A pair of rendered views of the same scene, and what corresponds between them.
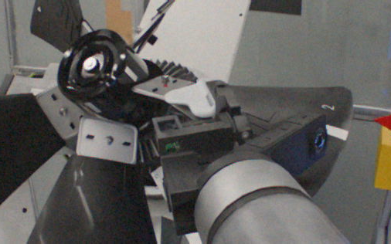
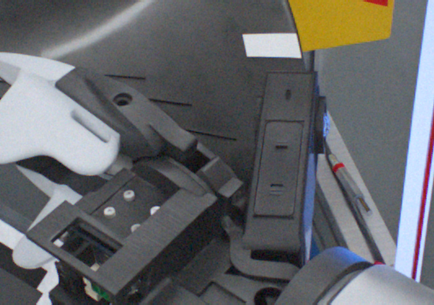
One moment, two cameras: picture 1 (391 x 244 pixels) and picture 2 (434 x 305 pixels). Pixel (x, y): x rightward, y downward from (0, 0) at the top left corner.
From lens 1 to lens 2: 25 cm
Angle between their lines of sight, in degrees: 37
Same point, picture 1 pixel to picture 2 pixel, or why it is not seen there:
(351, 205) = not seen: hidden behind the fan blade
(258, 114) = (114, 67)
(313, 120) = (312, 100)
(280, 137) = (296, 173)
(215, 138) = (196, 232)
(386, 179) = (304, 32)
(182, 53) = not seen: outside the picture
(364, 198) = not seen: hidden behind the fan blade
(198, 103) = (73, 143)
